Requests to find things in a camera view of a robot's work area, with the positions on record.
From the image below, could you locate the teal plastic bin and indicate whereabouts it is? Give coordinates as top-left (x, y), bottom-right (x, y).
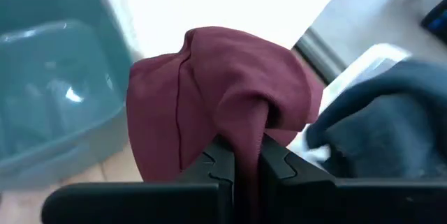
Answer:
top-left (0, 0), bottom-right (133, 192)

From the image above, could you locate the dark navy garment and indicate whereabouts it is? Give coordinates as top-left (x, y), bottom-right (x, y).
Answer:
top-left (305, 58), bottom-right (447, 180)

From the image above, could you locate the black device blue screen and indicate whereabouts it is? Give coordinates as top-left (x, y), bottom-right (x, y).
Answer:
top-left (420, 0), bottom-right (447, 42)

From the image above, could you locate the grey metal frame bar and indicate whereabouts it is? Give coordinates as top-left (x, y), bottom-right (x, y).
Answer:
top-left (294, 27), bottom-right (347, 86)

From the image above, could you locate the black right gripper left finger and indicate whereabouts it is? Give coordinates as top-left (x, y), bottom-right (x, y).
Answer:
top-left (41, 135), bottom-right (235, 224)

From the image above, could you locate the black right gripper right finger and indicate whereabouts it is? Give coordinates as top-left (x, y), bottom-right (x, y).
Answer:
top-left (260, 133), bottom-right (447, 224)

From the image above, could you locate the maroon cloth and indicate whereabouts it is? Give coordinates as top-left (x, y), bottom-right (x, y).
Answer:
top-left (125, 25), bottom-right (325, 224)

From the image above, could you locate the clear plastic container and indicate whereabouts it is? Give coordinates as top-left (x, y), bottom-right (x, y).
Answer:
top-left (286, 42), bottom-right (413, 169)

